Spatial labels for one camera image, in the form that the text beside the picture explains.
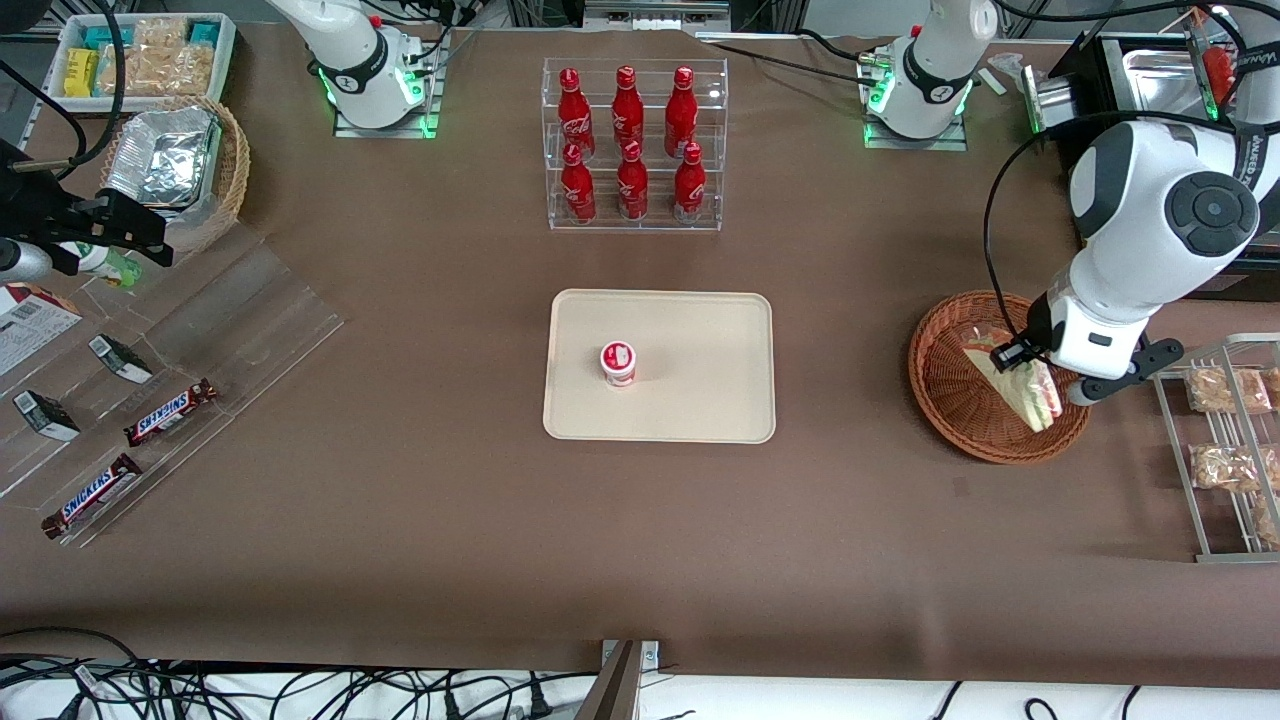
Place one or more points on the white plastic snack bin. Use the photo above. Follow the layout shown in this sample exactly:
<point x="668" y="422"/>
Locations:
<point x="225" y="60"/>

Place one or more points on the aluminium foil container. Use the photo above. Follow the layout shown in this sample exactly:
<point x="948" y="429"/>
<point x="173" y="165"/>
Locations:
<point x="160" y="155"/>

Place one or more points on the clear acrylic stepped display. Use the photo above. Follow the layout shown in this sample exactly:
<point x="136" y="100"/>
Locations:
<point x="250" y="310"/>

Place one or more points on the triangle sandwich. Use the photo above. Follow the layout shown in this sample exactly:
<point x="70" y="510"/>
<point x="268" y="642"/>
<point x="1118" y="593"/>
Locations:
<point x="1030" y="400"/>

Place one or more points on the small black snack pack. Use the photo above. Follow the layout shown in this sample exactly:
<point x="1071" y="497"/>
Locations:
<point x="120" y="358"/>
<point x="45" y="415"/>

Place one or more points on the clear acrylic bottle rack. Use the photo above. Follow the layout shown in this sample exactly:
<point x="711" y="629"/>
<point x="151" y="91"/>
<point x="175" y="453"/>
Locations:
<point x="640" y="225"/>

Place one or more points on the small white plastic piece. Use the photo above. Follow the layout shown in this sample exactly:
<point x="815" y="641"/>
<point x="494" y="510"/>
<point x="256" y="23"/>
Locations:
<point x="996" y="82"/>

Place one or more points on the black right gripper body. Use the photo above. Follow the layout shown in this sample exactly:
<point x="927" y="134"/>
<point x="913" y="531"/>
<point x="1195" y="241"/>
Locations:
<point x="42" y="214"/>

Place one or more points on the cream plastic tray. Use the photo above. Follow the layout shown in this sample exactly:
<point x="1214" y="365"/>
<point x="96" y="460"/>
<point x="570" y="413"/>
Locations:
<point x="690" y="400"/>

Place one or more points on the red and white yogurt cup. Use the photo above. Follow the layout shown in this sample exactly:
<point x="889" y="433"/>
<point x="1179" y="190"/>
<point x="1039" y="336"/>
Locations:
<point x="618" y="362"/>

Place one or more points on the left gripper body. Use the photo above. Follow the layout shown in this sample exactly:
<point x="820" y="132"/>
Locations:
<point x="1036" y="324"/>

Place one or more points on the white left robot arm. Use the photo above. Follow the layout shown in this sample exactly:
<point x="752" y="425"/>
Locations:
<point x="1150" y="200"/>

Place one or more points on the yellow snack pack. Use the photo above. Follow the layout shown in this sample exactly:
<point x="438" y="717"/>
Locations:
<point x="82" y="72"/>

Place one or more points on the red and white carton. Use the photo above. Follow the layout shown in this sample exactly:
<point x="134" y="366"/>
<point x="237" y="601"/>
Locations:
<point x="30" y="325"/>

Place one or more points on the green and white drink bottle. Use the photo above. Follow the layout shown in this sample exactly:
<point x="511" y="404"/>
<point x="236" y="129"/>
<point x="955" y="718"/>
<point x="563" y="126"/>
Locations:
<point x="105" y="265"/>

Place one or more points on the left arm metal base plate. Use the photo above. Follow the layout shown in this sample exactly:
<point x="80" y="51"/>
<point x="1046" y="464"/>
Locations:
<point x="900" y="144"/>

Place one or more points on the black food warmer cabinet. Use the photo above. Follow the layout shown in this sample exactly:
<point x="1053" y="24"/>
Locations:
<point x="1160" y="80"/>

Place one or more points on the teal snack pack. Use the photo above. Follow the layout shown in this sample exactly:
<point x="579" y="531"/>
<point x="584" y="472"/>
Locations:
<point x="203" y="32"/>
<point x="105" y="37"/>

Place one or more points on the aluminium frame profile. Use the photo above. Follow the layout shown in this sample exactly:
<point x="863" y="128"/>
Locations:
<point x="650" y="10"/>

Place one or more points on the brown Snickers bar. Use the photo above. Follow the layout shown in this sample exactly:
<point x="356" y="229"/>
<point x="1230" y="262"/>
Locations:
<point x="92" y="496"/>
<point x="170" y="412"/>

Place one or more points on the clear bag of puffed snacks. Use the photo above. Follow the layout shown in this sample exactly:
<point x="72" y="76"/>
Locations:
<point x="1270" y="522"/>
<point x="1228" y="390"/>
<point x="1276" y="388"/>
<point x="1225" y="468"/>

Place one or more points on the round brown wicker basket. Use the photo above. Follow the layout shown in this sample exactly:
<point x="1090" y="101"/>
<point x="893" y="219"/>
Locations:
<point x="950" y="400"/>

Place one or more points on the red cola bottle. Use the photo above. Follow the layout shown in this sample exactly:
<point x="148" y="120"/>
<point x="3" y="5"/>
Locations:
<point x="680" y="115"/>
<point x="689" y="190"/>
<point x="577" y="190"/>
<point x="627" y="110"/>
<point x="573" y="115"/>
<point x="632" y="190"/>

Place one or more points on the red skewered sausage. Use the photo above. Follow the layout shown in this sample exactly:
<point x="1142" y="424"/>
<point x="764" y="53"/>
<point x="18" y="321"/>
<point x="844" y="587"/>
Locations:
<point x="1215" y="72"/>

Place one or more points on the clear cracker bag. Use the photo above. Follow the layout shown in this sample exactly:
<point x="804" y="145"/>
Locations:
<point x="160" y="70"/>
<point x="160" y="32"/>

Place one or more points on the tan wicker basket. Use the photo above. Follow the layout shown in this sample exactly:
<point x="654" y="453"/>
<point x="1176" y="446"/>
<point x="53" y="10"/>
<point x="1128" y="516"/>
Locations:
<point x="232" y="170"/>

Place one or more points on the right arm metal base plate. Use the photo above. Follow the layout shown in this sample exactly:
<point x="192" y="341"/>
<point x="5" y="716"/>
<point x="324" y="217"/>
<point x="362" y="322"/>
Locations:
<point x="350" y="131"/>

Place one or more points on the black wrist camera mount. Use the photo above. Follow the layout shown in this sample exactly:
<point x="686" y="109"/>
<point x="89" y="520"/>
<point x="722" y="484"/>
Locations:
<point x="1150" y="358"/>

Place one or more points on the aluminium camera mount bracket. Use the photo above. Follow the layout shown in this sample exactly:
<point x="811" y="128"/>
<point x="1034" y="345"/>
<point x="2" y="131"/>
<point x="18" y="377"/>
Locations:
<point x="620" y="690"/>

